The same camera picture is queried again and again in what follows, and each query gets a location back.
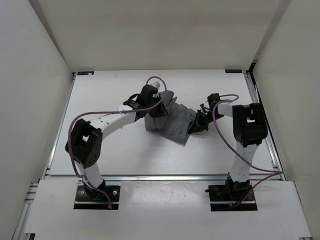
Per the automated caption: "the blue label right corner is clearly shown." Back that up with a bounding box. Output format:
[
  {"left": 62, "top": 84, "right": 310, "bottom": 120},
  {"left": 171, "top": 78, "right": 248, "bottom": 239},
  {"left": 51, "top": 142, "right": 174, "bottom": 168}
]
[{"left": 225, "top": 69, "right": 243, "bottom": 74}]

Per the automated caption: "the grey pleated skirt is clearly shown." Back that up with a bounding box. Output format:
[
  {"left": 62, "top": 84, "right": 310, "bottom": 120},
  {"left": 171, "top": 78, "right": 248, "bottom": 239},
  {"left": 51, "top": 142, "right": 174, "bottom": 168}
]
[{"left": 144, "top": 90, "right": 197, "bottom": 146}]

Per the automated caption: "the blue label corner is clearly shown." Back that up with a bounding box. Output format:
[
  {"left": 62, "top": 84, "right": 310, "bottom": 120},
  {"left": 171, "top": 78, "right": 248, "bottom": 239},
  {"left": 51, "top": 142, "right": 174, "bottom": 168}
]
[
  {"left": 225, "top": 69, "right": 243, "bottom": 74},
  {"left": 77, "top": 71, "right": 94, "bottom": 76}
]

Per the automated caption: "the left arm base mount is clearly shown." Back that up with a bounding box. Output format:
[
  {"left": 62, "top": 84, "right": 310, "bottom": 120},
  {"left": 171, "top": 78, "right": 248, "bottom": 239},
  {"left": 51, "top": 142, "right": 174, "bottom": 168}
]
[{"left": 73, "top": 183, "right": 121, "bottom": 210}]

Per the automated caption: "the aluminium table edge rail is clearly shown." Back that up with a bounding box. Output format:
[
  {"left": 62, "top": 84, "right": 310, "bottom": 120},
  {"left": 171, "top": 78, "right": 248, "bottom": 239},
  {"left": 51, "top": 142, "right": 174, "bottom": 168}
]
[{"left": 42, "top": 174, "right": 285, "bottom": 181}]

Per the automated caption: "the blue label left corner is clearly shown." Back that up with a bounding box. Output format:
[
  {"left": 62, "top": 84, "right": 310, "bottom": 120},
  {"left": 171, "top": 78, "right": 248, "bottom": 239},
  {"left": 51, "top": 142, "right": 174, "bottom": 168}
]
[{"left": 77, "top": 71, "right": 94, "bottom": 76}]

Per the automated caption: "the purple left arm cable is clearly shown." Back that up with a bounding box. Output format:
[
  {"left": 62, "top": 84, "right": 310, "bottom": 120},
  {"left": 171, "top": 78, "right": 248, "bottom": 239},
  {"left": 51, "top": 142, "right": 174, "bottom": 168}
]
[{"left": 67, "top": 76, "right": 168, "bottom": 208}]

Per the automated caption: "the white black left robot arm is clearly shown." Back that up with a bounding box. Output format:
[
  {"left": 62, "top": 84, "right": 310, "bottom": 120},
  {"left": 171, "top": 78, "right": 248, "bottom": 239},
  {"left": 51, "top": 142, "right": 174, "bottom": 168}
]
[{"left": 65, "top": 81, "right": 168, "bottom": 201}]

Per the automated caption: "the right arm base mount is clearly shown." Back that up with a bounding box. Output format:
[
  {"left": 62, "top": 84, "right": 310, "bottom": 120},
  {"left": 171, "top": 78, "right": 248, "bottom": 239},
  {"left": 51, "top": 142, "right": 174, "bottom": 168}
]
[{"left": 205, "top": 178, "right": 258, "bottom": 212}]

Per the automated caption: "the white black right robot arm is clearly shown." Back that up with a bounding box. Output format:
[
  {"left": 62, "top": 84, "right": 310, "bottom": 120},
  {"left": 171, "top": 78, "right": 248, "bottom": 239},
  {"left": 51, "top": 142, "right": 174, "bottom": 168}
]
[{"left": 188, "top": 93, "right": 268, "bottom": 200}]

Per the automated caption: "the right side aluminium rail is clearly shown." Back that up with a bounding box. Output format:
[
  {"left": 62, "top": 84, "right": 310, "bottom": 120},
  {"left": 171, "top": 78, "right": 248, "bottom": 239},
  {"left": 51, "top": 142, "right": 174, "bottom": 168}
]
[{"left": 243, "top": 71, "right": 287, "bottom": 181}]

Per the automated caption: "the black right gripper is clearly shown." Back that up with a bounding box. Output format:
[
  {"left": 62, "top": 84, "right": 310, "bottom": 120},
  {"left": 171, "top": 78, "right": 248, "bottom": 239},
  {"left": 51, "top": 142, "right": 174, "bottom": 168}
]
[{"left": 188, "top": 109, "right": 224, "bottom": 134}]

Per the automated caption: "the white front cover panel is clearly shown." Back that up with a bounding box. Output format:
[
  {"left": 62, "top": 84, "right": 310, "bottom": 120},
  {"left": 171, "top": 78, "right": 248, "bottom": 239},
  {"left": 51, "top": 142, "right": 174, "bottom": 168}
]
[{"left": 25, "top": 180, "right": 311, "bottom": 240}]

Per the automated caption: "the left side aluminium rail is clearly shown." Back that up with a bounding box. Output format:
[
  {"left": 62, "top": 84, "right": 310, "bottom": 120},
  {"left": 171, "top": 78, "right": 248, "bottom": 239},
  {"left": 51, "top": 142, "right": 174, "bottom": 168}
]
[{"left": 40, "top": 72, "right": 77, "bottom": 180}]

